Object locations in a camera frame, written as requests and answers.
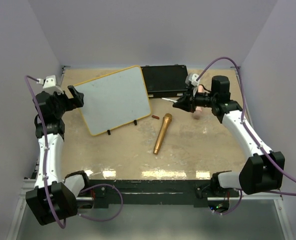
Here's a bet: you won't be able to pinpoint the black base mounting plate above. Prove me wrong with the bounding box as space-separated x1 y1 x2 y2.
77 179 239 209

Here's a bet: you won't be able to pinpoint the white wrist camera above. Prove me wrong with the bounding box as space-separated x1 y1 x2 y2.
37 75 63 95
185 73 200 87

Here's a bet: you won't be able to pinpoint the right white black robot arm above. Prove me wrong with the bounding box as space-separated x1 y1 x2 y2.
173 73 285 197

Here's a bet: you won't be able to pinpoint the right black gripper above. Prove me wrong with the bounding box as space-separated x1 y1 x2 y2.
173 85 217 113

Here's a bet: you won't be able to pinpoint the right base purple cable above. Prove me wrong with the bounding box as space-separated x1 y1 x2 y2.
211 187 243 216

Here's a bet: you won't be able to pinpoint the yellow framed whiteboard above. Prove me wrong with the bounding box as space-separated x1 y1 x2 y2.
74 65 152 136

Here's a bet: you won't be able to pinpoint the aluminium frame rails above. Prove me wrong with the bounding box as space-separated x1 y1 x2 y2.
6 65 295 240

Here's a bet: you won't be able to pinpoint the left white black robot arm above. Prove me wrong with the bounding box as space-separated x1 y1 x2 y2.
25 85 91 228

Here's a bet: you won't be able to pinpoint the black hard case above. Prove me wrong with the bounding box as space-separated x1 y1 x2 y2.
141 64 188 99

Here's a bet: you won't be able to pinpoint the red white marker pen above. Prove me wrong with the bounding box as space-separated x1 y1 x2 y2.
161 97 177 103

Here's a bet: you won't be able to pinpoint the pink microphone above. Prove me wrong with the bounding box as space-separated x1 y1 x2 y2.
193 85 204 120

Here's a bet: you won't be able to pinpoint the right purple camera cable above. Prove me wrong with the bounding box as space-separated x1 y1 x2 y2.
197 56 296 196

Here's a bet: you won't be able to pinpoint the gold microphone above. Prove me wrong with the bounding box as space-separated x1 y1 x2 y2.
153 113 173 155

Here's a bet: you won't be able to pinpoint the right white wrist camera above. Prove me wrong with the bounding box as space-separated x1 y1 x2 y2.
185 73 200 87

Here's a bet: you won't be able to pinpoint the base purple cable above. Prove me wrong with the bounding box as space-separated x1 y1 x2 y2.
211 187 243 216
72 184 124 223

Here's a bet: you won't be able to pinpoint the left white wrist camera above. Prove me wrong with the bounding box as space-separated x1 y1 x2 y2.
37 75 63 95

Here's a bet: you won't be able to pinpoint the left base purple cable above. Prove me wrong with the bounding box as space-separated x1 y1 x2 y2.
72 184 124 223

